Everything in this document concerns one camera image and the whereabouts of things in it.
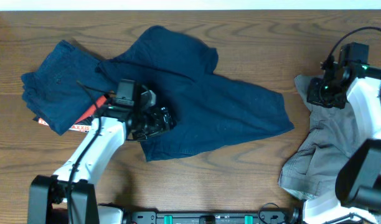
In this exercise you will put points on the navy blue shorts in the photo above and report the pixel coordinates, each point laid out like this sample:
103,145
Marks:
211,111

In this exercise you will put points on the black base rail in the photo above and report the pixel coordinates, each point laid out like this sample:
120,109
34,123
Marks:
215,217

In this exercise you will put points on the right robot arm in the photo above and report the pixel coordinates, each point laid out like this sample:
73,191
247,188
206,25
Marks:
350,80

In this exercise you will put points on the grey shorts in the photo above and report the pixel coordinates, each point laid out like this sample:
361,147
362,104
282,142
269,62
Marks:
333,138

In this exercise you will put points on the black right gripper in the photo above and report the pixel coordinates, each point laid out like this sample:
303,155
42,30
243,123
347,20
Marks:
313,95

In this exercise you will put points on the folded navy shorts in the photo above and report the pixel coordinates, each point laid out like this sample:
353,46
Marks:
62,88

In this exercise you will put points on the folded red black garment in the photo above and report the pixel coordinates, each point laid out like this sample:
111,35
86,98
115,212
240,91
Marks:
83,123

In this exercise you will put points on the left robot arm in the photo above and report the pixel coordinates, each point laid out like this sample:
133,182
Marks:
69,193

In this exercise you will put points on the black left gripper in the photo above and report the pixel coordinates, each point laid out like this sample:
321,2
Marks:
161,121

